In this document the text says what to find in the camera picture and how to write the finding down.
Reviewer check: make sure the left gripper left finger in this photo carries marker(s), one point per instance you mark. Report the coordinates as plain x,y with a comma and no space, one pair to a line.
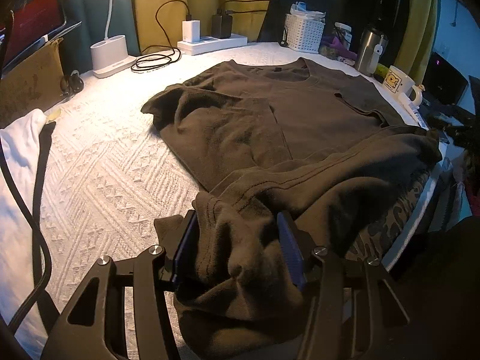
92,324

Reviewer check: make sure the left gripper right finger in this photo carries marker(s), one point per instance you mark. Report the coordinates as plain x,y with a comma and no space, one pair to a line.
353,306

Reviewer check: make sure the brown t-shirt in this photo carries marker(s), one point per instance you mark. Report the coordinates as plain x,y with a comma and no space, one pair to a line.
317,143

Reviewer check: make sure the white tube with barcode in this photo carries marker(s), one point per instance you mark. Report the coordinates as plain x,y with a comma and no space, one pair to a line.
408,105

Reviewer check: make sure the white cartoon mug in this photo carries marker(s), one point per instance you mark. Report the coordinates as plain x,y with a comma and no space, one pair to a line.
400,83

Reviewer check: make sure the steel thermos bottle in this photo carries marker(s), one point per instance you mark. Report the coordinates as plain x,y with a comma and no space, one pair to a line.
372,46

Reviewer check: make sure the purple plush toy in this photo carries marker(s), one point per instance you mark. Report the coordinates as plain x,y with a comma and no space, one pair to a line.
332,48

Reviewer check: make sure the white plastic basket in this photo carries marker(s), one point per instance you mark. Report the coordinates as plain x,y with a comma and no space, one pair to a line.
304,28

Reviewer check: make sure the brown cardboard box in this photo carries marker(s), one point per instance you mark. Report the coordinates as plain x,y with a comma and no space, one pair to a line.
34,83

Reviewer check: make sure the white desk lamp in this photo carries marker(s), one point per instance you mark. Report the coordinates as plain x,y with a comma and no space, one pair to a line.
110,55

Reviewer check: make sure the black charger adapter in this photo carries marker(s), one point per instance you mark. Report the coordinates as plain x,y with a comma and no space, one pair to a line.
221,25

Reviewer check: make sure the white power strip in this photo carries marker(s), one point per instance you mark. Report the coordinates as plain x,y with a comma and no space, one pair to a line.
211,44

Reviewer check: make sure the white charger adapter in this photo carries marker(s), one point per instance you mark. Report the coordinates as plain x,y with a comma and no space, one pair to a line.
191,31

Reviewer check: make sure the red screen tablet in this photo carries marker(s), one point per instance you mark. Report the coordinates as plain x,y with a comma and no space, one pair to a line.
33,25

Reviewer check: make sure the yellow curtain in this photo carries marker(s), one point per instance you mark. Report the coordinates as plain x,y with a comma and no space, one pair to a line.
160,21

